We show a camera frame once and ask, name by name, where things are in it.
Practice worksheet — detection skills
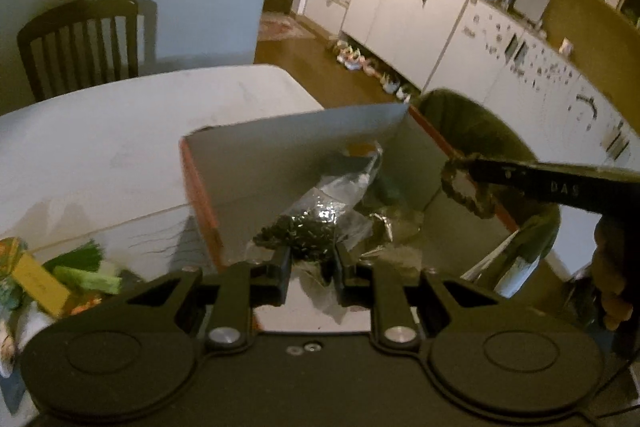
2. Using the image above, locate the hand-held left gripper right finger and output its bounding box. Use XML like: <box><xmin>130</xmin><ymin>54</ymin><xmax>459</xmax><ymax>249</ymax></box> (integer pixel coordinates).
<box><xmin>333</xmin><ymin>243</ymin><xmax>497</xmax><ymax>354</ymax></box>

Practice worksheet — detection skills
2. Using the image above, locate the white flat board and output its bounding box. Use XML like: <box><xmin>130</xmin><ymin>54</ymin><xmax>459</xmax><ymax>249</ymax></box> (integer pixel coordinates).
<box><xmin>512</xmin><ymin>0</ymin><xmax>552</xmax><ymax>21</ymax></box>

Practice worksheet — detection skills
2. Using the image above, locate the pile of colourful items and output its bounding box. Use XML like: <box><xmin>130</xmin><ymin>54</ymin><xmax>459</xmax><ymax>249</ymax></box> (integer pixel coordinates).
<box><xmin>0</xmin><ymin>236</ymin><xmax>32</xmax><ymax>379</ymax></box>

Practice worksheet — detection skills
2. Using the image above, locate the white cabinet with stickers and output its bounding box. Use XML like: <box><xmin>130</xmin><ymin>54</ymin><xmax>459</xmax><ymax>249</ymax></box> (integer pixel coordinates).
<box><xmin>424</xmin><ymin>0</ymin><xmax>640</xmax><ymax>168</ymax></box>

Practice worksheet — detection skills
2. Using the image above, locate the white bench cabinet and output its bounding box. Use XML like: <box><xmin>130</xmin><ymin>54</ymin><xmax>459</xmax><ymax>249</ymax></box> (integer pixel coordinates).
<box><xmin>299</xmin><ymin>0</ymin><xmax>352</xmax><ymax>38</ymax></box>

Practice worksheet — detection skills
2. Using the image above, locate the red patterned rug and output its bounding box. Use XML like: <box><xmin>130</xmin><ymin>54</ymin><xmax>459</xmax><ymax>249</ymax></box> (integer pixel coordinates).
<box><xmin>257</xmin><ymin>11</ymin><xmax>317</xmax><ymax>43</ymax></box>

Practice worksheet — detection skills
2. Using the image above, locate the row of shoes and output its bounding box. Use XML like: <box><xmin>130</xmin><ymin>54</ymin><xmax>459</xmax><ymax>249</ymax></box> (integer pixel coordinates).
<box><xmin>327</xmin><ymin>39</ymin><xmax>417</xmax><ymax>101</ymax></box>

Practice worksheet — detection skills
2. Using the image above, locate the person's right hand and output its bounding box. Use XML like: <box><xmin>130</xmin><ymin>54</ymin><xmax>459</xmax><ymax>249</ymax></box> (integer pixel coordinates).
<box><xmin>592</xmin><ymin>214</ymin><xmax>639</xmax><ymax>331</ymax></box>

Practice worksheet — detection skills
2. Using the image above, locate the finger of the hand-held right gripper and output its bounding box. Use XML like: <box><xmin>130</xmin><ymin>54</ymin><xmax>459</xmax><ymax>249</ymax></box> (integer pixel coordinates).
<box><xmin>467</xmin><ymin>157</ymin><xmax>553</xmax><ymax>204</ymax></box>

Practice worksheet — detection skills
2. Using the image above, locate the brown wooden chair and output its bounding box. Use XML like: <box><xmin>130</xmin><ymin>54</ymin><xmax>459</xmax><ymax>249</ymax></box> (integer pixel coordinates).
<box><xmin>16</xmin><ymin>0</ymin><xmax>159</xmax><ymax>103</ymax></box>

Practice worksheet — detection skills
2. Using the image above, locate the crumpled clear plastic bag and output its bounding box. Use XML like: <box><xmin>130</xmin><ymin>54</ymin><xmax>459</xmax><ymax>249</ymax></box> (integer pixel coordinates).
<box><xmin>345</xmin><ymin>201</ymin><xmax>427</xmax><ymax>269</ymax></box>

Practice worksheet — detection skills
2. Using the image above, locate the green tassel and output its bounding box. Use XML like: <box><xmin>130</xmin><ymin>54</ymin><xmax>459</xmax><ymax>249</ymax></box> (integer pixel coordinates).
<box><xmin>42</xmin><ymin>240</ymin><xmax>107</xmax><ymax>273</ymax></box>

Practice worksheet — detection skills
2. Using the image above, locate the patterned light cloth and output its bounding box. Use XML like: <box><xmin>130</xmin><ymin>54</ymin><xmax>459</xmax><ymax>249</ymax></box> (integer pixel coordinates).
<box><xmin>459</xmin><ymin>231</ymin><xmax>534</xmax><ymax>299</ymax></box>

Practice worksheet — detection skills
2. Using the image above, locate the white lower cabinet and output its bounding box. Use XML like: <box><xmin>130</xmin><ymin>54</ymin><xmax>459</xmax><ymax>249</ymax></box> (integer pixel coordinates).
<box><xmin>342</xmin><ymin>0</ymin><xmax>474</xmax><ymax>94</ymax></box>

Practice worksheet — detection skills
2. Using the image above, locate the yellow small box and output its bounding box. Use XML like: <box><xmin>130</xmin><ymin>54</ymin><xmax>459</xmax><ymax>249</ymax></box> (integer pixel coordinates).
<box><xmin>9</xmin><ymin>251</ymin><xmax>71</xmax><ymax>319</ymax></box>

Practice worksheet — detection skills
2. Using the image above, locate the clear bag of dark beads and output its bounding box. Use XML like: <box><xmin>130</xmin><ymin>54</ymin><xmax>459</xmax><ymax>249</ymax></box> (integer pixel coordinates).
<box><xmin>247</xmin><ymin>142</ymin><xmax>387</xmax><ymax>309</ymax></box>

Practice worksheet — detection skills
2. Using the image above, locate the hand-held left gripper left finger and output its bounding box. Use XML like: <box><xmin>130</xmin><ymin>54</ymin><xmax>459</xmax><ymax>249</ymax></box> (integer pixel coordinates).
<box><xmin>125</xmin><ymin>245</ymin><xmax>294</xmax><ymax>354</ymax></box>

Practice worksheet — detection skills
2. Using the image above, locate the red cardboard box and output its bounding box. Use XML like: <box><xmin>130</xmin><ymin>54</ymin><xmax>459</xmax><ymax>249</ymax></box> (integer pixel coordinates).
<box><xmin>178</xmin><ymin>101</ymin><xmax>524</xmax><ymax>274</ymax></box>

